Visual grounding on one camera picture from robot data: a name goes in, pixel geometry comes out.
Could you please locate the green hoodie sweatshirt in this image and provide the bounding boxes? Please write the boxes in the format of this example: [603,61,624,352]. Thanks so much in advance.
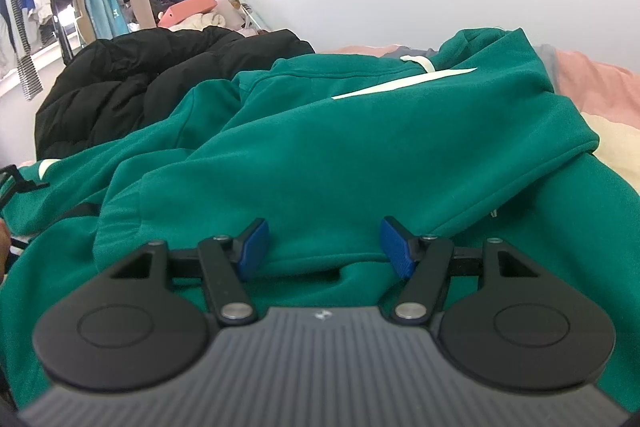
[1,28,639,410]

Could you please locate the black puffer jacket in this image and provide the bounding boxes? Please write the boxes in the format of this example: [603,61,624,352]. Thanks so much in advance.
[34,26,314,160]

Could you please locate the patchwork bed quilt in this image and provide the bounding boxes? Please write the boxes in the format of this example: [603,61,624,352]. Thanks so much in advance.
[319,42,640,195]

